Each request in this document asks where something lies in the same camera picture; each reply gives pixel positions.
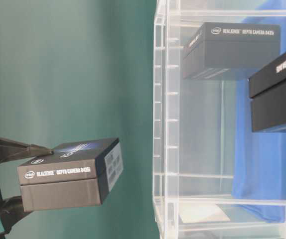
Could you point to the black camera box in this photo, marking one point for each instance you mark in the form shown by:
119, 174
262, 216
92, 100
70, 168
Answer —
77, 174
267, 93
219, 47

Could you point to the white label on case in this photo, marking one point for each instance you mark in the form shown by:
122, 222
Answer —
201, 213

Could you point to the clear plastic storage case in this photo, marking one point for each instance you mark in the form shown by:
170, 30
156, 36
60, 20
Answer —
194, 123

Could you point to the green table cloth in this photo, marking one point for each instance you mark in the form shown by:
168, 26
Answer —
75, 70

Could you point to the blue foam liner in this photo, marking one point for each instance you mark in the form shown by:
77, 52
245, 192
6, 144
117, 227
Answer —
260, 157

